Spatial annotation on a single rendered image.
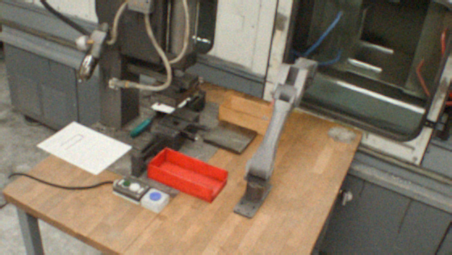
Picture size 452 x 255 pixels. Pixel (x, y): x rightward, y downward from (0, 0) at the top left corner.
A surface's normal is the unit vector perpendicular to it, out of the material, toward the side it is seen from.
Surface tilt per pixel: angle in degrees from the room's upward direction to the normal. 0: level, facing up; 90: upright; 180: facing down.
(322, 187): 0
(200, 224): 0
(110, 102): 90
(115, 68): 90
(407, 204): 90
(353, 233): 90
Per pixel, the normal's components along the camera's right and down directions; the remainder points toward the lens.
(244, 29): -0.50, 0.44
